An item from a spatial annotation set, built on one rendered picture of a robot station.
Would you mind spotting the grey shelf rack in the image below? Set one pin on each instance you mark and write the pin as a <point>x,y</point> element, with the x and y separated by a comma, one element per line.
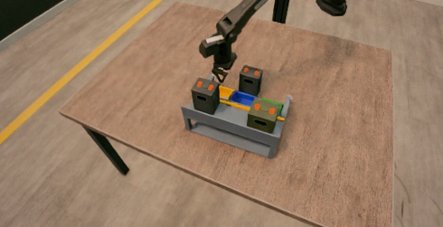
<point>234,120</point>

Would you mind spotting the yellow bin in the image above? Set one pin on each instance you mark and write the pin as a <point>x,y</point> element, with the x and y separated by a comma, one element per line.
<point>226,92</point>

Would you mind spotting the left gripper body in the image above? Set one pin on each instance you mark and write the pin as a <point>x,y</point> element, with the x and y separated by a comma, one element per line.
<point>227,60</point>

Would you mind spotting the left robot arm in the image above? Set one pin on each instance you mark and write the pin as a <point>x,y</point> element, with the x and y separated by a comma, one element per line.
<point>230,25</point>

